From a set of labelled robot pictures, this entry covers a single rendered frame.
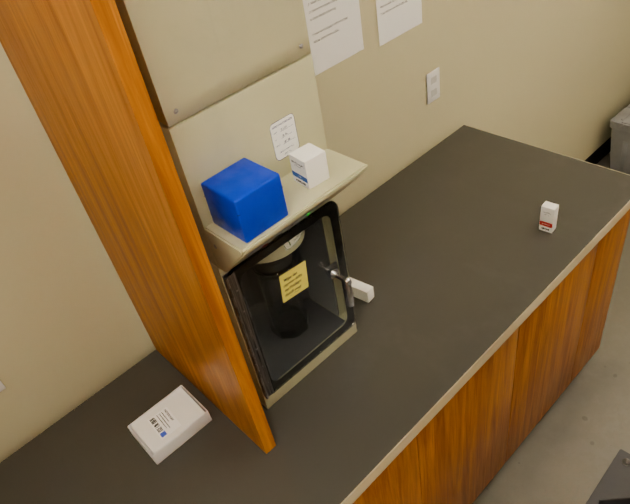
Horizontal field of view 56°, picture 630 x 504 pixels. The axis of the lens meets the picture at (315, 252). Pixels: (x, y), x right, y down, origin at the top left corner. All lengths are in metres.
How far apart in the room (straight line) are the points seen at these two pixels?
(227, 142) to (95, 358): 0.82
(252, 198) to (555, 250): 1.08
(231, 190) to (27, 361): 0.80
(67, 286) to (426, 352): 0.90
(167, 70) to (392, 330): 0.93
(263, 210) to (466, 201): 1.10
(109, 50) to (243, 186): 0.32
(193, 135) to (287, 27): 0.25
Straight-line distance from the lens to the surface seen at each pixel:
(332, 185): 1.12
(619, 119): 3.75
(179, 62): 0.98
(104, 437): 1.61
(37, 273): 1.49
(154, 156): 0.88
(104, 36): 0.82
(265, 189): 1.00
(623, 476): 2.50
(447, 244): 1.83
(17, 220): 1.43
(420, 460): 1.64
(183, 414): 1.50
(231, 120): 1.06
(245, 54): 1.05
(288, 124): 1.14
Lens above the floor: 2.13
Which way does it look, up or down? 40 degrees down
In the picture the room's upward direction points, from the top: 12 degrees counter-clockwise
